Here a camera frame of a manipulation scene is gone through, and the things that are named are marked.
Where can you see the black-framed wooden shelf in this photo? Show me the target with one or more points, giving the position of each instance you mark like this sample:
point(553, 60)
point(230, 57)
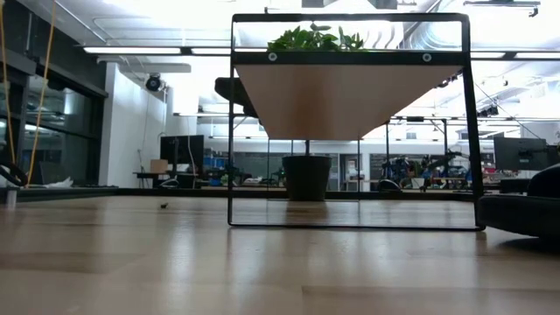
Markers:
point(345, 100)

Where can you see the black plant pot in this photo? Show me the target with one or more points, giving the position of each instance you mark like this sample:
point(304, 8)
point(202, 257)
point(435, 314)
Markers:
point(306, 179)

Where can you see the black computer monitor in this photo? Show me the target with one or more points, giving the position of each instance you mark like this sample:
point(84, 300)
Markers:
point(520, 153)
point(184, 149)

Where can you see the black office desk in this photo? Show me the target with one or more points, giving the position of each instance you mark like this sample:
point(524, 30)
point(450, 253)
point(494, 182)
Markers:
point(184, 180)

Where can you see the black chair back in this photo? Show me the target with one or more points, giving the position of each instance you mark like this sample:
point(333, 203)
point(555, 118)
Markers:
point(389, 181)

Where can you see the brown cardboard box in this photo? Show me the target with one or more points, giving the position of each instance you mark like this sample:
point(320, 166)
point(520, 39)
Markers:
point(159, 166)

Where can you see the green leafy plant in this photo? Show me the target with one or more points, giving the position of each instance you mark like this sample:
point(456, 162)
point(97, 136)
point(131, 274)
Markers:
point(315, 41)

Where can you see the long fluorescent light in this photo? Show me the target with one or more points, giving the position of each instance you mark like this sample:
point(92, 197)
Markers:
point(131, 50)

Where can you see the black track spotlights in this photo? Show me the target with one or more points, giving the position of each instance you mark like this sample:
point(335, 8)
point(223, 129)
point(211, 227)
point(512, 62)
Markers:
point(487, 111)

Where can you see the white crumpled cloth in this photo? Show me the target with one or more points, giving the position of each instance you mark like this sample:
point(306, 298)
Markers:
point(61, 183)

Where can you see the black dome security camera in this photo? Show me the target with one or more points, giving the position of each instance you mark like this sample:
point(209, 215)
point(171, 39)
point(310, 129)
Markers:
point(153, 83)

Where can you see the small white post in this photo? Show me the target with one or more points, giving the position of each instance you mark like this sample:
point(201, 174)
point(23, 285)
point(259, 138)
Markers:
point(11, 198)

